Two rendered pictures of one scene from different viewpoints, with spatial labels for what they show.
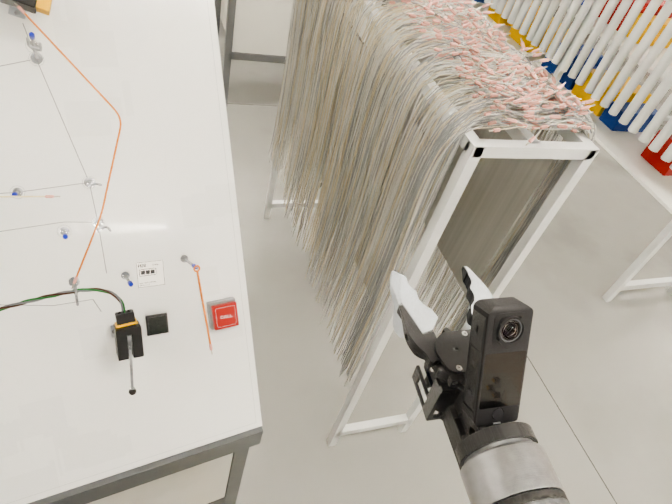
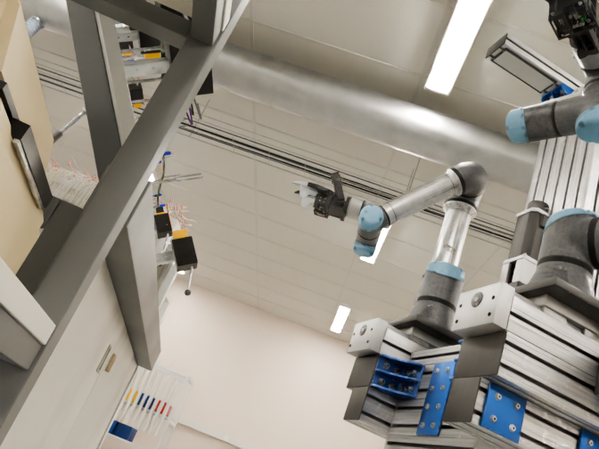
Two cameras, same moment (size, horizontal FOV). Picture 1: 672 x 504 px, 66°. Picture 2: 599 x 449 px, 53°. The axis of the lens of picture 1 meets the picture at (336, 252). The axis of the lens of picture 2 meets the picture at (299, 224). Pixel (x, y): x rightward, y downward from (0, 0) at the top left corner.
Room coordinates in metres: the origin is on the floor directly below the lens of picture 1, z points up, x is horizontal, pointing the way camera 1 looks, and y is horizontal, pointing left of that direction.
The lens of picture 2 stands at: (-0.70, 1.39, 0.59)
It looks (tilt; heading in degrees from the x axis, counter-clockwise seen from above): 24 degrees up; 305
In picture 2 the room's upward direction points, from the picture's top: 22 degrees clockwise
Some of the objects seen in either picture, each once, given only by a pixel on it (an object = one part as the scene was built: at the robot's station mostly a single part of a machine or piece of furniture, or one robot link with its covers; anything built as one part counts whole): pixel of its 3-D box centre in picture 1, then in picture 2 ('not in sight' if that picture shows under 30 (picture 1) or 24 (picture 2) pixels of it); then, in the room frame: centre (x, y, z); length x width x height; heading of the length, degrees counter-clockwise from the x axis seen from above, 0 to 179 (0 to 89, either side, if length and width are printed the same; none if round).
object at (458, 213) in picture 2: not in sight; (450, 244); (-0.09, -0.34, 1.54); 0.15 x 0.12 x 0.55; 113
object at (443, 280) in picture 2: not in sight; (441, 285); (-0.14, -0.22, 1.33); 0.13 x 0.12 x 0.14; 113
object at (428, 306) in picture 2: not in sight; (432, 320); (-0.14, -0.21, 1.21); 0.15 x 0.15 x 0.10
